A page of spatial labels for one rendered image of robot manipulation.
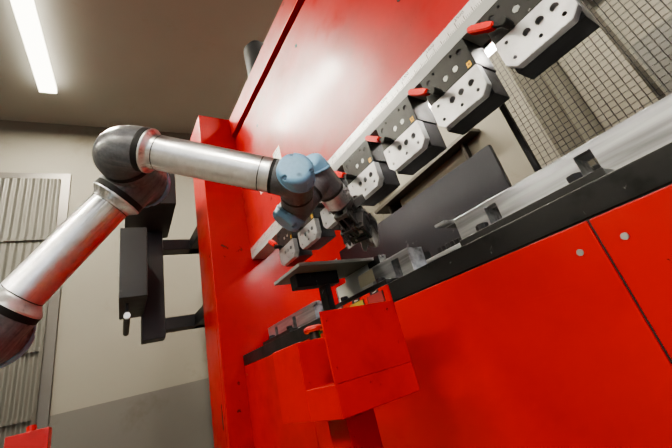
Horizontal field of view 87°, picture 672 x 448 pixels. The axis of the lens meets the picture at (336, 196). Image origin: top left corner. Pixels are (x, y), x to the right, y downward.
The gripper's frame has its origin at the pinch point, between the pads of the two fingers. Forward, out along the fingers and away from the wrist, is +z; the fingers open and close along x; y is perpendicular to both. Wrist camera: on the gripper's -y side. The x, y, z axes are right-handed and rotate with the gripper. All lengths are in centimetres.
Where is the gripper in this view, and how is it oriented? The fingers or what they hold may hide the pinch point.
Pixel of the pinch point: (374, 242)
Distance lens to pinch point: 108.4
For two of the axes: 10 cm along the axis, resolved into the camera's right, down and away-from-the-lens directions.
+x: 8.5, -4.0, -3.5
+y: -0.3, 6.2, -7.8
